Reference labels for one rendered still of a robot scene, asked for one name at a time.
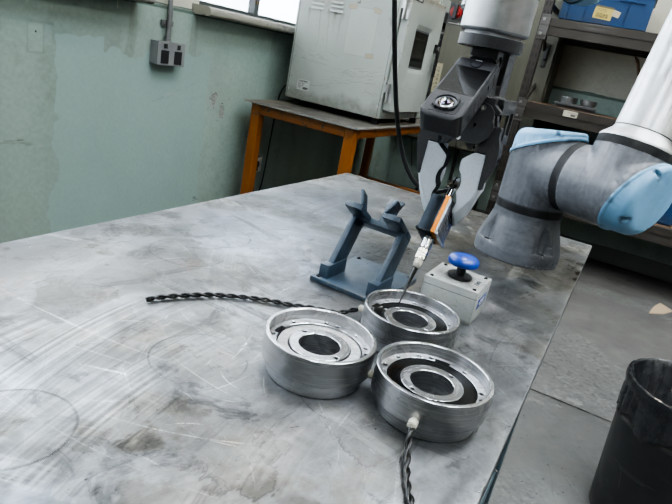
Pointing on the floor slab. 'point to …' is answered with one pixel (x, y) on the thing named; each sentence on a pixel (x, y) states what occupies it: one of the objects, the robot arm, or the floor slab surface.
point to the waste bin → (638, 439)
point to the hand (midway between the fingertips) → (441, 211)
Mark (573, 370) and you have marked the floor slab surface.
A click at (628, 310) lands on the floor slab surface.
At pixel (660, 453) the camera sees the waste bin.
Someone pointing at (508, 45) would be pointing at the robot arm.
